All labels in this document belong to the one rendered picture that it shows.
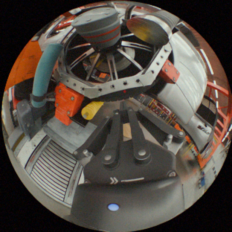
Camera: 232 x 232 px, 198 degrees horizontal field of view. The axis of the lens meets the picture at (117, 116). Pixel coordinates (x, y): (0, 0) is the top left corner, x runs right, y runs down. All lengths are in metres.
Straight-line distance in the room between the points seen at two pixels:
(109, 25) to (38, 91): 0.31
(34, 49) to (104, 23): 0.51
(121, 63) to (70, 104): 0.39
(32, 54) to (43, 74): 0.37
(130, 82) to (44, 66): 0.32
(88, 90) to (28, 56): 0.56
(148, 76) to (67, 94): 0.31
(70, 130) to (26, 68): 0.63
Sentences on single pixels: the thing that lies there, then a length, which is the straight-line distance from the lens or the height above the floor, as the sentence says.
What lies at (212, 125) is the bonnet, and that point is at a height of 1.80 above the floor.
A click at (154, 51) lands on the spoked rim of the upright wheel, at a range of 0.43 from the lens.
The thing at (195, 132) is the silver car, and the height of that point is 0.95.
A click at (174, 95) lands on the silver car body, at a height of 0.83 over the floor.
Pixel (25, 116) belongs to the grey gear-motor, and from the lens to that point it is 0.51.
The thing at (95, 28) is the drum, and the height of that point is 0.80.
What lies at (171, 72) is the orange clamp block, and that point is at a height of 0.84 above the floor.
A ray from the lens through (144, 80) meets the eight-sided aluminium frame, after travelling 0.27.
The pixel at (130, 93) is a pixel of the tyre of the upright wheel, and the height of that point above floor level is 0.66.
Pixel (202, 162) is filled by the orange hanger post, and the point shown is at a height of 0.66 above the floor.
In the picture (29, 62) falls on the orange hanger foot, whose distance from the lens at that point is 0.63.
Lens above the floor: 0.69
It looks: 23 degrees down
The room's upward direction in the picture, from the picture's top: 33 degrees clockwise
